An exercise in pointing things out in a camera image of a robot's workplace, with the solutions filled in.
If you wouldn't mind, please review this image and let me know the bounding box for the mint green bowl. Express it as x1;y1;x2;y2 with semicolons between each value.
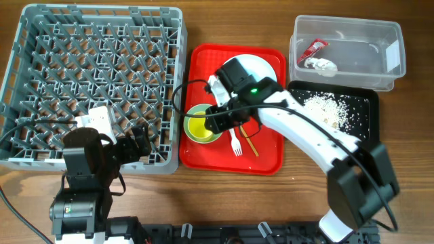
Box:
183;104;222;144

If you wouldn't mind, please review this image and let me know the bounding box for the yellow plastic cup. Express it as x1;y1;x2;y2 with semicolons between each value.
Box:
187;117;214;142

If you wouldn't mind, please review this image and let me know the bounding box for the white tissue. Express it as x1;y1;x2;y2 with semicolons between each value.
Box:
304;58;338;77

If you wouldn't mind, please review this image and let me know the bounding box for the red foil wrapper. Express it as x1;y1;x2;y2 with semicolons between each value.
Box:
297;39;329;64

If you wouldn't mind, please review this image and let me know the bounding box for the light blue bowl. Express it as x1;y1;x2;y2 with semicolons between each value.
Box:
208;75;231;107

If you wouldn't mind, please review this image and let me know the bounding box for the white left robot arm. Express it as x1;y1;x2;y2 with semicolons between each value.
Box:
49;125;153;243

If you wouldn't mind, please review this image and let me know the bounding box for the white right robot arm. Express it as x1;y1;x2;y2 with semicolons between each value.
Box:
205;59;399;243

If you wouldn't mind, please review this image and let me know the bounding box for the clear plastic waste bin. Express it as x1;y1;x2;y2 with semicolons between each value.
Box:
289;15;406;92

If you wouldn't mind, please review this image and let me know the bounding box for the grey plastic dishwasher rack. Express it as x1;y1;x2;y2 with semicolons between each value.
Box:
1;4;188;174

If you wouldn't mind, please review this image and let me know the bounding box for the black food waste tray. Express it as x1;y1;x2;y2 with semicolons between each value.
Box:
288;81;380;142

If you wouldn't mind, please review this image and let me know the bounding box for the light blue plate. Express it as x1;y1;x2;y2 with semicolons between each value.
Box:
222;54;277;82

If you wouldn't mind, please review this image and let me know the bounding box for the white plastic fork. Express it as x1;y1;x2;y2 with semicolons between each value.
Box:
229;129;243;157

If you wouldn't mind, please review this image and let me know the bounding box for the wooden chopstick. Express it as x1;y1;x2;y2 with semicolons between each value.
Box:
239;126;259;157

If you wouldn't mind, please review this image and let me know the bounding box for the red plastic tray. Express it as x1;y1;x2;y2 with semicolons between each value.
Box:
179;43;287;175

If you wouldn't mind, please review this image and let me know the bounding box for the pile of rice and scraps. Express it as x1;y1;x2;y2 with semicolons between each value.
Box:
303;93;349;129

